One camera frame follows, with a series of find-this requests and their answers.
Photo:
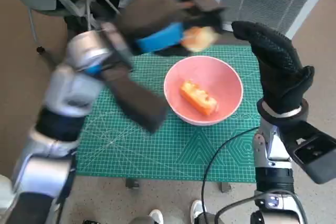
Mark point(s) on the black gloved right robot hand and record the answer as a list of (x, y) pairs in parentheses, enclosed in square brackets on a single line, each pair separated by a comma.
[(278, 74)]

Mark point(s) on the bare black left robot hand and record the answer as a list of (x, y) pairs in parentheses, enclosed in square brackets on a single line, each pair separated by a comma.
[(152, 9)]

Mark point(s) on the round bread bun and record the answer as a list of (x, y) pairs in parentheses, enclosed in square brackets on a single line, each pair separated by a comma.
[(199, 39)]

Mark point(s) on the pink bowl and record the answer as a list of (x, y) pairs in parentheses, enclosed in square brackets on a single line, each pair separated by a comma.
[(223, 85)]

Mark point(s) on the long toasted bread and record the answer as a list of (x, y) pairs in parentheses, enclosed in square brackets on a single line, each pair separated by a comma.
[(198, 98)]

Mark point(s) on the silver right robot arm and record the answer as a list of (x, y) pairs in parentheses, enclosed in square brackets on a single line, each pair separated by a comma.
[(273, 153)]

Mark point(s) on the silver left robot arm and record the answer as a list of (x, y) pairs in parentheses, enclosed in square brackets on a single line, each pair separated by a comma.
[(65, 90)]

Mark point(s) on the green cutting mat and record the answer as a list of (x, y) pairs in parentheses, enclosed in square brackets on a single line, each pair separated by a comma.
[(157, 153)]

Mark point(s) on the person's white shoe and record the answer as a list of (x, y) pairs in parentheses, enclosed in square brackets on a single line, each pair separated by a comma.
[(195, 209), (156, 216)]

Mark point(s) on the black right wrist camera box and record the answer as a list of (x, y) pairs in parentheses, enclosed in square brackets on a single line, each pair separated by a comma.
[(312, 150)]

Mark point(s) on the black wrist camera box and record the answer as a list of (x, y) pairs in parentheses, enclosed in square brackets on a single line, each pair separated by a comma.
[(312, 150), (136, 98)]

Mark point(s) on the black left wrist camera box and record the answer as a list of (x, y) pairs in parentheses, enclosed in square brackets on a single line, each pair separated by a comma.
[(136, 98)]

